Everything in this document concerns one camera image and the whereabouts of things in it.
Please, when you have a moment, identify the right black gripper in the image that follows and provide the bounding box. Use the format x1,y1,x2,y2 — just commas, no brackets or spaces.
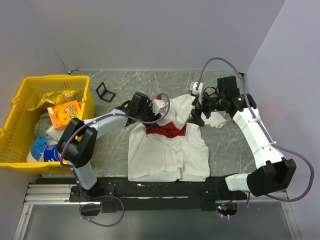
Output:
187,90,226,127

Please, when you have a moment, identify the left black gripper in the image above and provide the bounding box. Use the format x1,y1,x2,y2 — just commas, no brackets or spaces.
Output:
137,100,162,129

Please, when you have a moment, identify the white Coca-Cola t-shirt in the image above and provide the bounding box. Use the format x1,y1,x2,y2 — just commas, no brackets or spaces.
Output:
127,94,210,182

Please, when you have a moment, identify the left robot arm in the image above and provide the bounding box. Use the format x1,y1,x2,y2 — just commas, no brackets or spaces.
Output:
56,92,169,201

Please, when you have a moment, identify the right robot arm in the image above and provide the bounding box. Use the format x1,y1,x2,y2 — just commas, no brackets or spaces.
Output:
188,76,297,200

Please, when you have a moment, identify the black folding mirror left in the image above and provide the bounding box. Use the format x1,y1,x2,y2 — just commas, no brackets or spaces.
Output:
95,82,116,103

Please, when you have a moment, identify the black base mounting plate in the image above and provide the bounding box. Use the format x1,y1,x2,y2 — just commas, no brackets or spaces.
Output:
69,177,248,213

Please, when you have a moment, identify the orange Scrub Daddy box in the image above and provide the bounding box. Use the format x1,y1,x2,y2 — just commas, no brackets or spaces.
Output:
47,100,81,130

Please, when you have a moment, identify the gold snack bag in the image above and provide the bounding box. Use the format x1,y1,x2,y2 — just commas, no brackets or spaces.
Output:
28,89,81,111

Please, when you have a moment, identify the blue white canister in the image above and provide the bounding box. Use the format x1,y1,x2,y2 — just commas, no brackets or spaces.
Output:
43,144,60,162

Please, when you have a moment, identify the green scrub sponge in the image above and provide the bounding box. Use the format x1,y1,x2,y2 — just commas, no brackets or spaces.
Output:
33,117,52,138

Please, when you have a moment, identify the blue lid white container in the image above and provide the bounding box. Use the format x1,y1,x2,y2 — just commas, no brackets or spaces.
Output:
26,136,48,163

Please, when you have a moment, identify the yellow plastic basket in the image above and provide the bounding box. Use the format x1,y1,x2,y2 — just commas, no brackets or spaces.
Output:
0,74,95,175

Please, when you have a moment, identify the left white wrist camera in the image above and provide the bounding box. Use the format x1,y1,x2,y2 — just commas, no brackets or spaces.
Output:
151,99,167,114

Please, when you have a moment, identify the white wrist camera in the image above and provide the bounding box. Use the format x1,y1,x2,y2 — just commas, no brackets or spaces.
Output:
151,99,167,114
189,81,204,98

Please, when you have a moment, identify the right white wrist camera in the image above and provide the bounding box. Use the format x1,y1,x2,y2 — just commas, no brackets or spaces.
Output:
189,81,204,98

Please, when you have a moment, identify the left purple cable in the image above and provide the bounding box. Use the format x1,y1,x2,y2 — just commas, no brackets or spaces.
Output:
59,92,171,228

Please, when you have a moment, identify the aluminium rail frame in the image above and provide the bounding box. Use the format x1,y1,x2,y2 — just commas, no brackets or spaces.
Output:
13,181,83,240

